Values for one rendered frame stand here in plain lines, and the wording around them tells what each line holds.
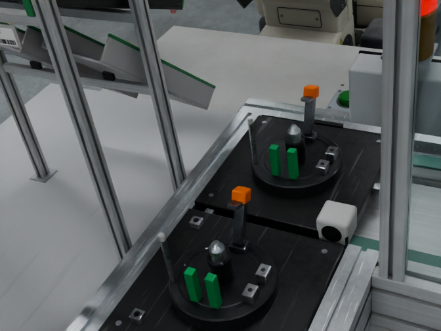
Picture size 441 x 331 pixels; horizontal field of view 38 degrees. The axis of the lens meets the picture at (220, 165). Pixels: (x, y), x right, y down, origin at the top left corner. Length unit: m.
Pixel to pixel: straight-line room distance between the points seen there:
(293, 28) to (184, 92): 0.75
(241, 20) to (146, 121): 2.42
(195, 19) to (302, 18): 2.14
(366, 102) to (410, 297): 0.28
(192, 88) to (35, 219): 0.38
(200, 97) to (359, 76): 0.46
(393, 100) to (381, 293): 0.30
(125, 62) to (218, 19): 2.86
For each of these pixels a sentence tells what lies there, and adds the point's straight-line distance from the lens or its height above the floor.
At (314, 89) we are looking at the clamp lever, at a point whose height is 1.07.
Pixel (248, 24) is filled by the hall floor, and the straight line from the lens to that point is 3.69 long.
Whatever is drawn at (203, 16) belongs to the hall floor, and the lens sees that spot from 3.87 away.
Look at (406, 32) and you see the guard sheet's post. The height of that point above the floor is 1.31.
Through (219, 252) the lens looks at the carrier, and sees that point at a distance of 0.79.
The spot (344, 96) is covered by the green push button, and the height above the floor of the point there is 0.97.
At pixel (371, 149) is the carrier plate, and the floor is 0.97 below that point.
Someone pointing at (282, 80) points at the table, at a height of 0.86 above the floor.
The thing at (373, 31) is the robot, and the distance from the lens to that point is 1.86.
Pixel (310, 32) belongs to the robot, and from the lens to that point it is 1.76.
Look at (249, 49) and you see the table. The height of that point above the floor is 0.86.
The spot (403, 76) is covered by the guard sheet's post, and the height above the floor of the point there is 1.26.
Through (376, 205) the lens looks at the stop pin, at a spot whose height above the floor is 0.93.
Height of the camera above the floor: 1.60
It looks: 37 degrees down
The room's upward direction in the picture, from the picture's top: 10 degrees counter-clockwise
